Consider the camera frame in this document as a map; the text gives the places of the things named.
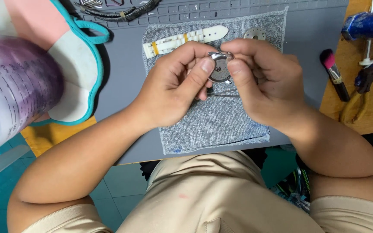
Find person's right hand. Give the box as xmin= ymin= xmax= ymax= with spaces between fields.
xmin=220 ymin=38 xmax=311 ymax=134

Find person's left hand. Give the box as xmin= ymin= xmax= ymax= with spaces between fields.
xmin=131 ymin=40 xmax=219 ymax=131

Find silver watch case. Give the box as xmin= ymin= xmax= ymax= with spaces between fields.
xmin=207 ymin=51 xmax=235 ymax=85

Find silver tweezers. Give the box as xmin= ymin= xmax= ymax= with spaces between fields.
xmin=206 ymin=89 xmax=241 ymax=98

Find grey rubber work mat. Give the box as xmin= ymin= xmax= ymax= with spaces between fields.
xmin=68 ymin=0 xmax=349 ymax=165

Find silver round perforated disc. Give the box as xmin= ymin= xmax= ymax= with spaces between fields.
xmin=243 ymin=27 xmax=267 ymax=41

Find grey woven cloth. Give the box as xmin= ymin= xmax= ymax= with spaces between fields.
xmin=142 ymin=8 xmax=288 ymax=155

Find black brush with pink bristles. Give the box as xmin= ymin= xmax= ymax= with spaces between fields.
xmin=319 ymin=49 xmax=351 ymax=103

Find pink white teal-edged fabric pad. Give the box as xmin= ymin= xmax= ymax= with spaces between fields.
xmin=3 ymin=0 xmax=111 ymax=127

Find white slim tool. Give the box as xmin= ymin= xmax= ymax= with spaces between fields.
xmin=359 ymin=0 xmax=373 ymax=67

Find person's patterned shorts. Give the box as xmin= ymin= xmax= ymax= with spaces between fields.
xmin=268 ymin=161 xmax=312 ymax=213

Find silver metal clips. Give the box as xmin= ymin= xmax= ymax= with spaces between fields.
xmin=78 ymin=0 xmax=125 ymax=9

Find blue metal tool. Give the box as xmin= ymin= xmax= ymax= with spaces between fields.
xmin=341 ymin=10 xmax=373 ymax=42

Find yellow sheet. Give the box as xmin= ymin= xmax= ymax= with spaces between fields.
xmin=20 ymin=115 xmax=97 ymax=158

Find translucent purple measuring jug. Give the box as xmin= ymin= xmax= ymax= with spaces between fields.
xmin=0 ymin=32 xmax=65 ymax=186

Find white watch strap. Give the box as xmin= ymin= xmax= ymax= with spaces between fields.
xmin=143 ymin=25 xmax=229 ymax=59

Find black watch strap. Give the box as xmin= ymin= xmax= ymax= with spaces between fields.
xmin=74 ymin=0 xmax=162 ymax=23

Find yellow-handled pliers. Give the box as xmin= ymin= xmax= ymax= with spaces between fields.
xmin=339 ymin=66 xmax=373 ymax=124

